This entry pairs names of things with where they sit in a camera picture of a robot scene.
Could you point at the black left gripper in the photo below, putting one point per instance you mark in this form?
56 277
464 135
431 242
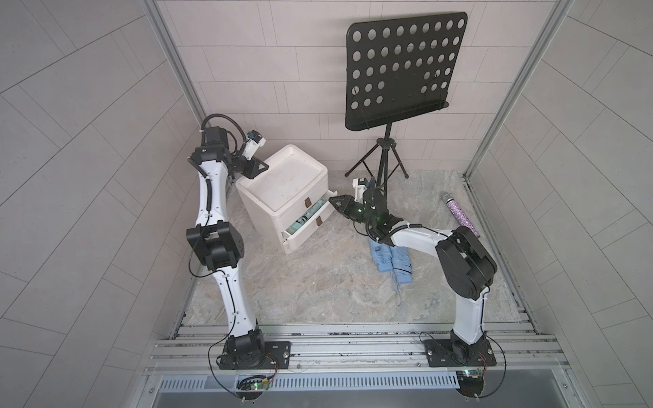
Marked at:
252 166

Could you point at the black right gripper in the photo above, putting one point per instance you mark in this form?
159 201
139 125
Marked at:
346 201

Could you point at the white three-drawer cabinet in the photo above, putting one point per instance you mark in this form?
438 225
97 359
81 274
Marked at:
288 164

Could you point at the white top drawer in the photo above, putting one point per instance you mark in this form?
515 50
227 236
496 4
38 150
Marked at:
292 199

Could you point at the mint green umbrella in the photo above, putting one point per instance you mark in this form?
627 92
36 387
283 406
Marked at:
297 224

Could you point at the white bottom drawer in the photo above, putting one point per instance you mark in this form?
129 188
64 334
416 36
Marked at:
306 239

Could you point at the light blue umbrella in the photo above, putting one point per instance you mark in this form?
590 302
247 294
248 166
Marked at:
381 256
402 265

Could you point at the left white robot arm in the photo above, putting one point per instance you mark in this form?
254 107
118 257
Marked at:
226 151

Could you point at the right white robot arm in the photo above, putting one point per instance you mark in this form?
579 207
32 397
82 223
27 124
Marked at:
468 268

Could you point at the light blue folded umbrella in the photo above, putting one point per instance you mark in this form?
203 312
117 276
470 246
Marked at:
381 256

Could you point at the purple glitter microphone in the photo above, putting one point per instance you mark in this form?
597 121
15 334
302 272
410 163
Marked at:
458 212

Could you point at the black perforated music stand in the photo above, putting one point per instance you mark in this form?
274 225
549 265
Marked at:
399 69

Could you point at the left green circuit board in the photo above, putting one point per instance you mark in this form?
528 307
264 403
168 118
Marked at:
256 383

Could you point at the green circuit board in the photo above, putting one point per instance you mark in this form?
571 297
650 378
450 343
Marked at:
256 383
470 376

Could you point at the right green circuit board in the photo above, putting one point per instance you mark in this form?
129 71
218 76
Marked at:
470 376

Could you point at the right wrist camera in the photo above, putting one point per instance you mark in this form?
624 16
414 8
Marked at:
360 185

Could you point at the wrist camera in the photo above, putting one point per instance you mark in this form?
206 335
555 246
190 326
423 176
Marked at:
360 185
254 140

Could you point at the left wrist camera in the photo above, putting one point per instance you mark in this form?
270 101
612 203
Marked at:
254 140

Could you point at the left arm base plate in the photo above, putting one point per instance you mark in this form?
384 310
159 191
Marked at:
273 353

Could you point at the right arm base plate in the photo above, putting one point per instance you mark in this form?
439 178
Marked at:
456 353

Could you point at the aluminium rail frame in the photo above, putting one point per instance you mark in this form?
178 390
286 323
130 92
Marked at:
360 347

